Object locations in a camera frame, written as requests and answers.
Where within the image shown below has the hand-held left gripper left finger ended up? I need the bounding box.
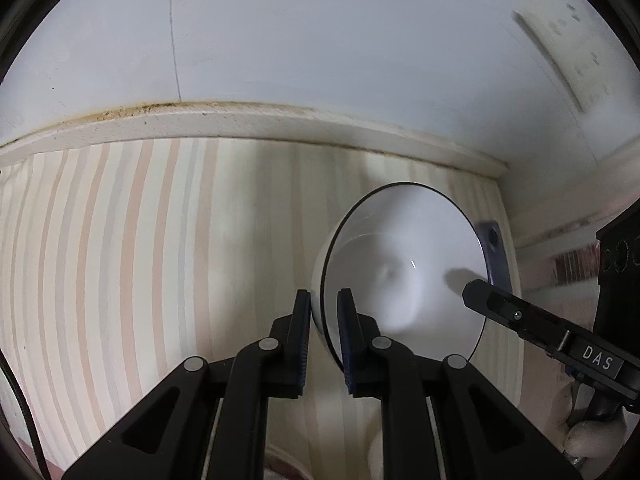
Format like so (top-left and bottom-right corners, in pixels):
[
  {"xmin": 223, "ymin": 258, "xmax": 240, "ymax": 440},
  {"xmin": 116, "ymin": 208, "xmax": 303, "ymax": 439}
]
[{"xmin": 60, "ymin": 288, "xmax": 313, "ymax": 480}]

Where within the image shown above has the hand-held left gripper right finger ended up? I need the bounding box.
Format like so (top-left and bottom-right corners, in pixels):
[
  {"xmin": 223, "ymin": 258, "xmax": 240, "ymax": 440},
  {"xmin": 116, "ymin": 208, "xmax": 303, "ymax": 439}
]
[{"xmin": 336, "ymin": 287, "xmax": 583, "ymax": 480}]

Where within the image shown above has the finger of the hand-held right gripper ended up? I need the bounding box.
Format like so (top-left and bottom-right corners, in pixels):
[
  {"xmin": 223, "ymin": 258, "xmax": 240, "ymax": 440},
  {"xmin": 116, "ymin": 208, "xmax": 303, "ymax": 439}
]
[
  {"xmin": 592, "ymin": 207, "xmax": 640, "ymax": 356},
  {"xmin": 461, "ymin": 280, "xmax": 569, "ymax": 357}
]

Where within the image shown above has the white bowl with dark rim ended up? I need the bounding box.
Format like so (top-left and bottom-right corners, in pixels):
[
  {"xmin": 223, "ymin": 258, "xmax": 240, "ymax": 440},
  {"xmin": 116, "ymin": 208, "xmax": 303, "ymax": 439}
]
[{"xmin": 310, "ymin": 182, "xmax": 488, "ymax": 373}]

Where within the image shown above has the person's right hand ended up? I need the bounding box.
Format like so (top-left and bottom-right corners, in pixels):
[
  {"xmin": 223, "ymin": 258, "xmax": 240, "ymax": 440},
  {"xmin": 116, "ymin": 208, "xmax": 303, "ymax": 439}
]
[{"xmin": 562, "ymin": 402, "xmax": 630, "ymax": 471}]

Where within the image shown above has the dark smartphone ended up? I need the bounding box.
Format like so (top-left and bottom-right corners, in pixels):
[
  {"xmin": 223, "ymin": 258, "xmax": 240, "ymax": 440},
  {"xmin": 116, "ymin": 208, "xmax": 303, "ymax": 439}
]
[{"xmin": 475, "ymin": 220, "xmax": 515, "ymax": 293}]

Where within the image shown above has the striped cat-printed mat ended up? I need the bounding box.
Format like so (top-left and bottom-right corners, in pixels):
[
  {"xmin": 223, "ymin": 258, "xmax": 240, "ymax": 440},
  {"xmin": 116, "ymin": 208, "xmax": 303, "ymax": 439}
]
[{"xmin": 0, "ymin": 137, "xmax": 523, "ymax": 480}]

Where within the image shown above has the black cable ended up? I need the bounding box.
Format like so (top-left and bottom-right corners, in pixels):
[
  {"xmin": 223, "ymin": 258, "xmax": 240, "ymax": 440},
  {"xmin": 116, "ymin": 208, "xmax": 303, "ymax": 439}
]
[{"xmin": 0, "ymin": 350, "xmax": 49, "ymax": 480}]

